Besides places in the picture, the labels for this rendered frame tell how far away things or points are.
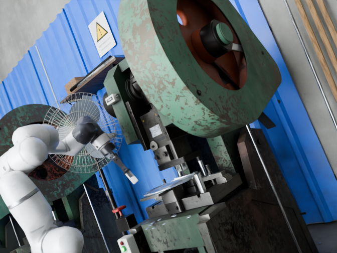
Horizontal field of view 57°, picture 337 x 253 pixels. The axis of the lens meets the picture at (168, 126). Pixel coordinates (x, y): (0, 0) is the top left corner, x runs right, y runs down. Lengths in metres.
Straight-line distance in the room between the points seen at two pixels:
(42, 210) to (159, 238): 0.67
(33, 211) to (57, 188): 1.58
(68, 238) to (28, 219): 0.15
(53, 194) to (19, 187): 1.57
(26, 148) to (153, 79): 0.51
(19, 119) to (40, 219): 1.69
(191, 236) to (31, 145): 0.79
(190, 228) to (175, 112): 0.54
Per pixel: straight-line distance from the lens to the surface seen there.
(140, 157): 3.50
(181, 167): 1.67
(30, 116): 2.81
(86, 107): 2.34
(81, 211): 3.03
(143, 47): 1.19
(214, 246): 1.35
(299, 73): 2.53
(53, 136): 1.34
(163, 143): 1.61
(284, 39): 2.57
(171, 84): 1.15
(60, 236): 1.12
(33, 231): 1.20
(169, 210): 1.59
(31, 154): 1.16
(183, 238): 1.52
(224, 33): 1.43
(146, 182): 3.52
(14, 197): 1.15
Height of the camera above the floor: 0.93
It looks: 5 degrees up
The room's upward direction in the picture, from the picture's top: 22 degrees counter-clockwise
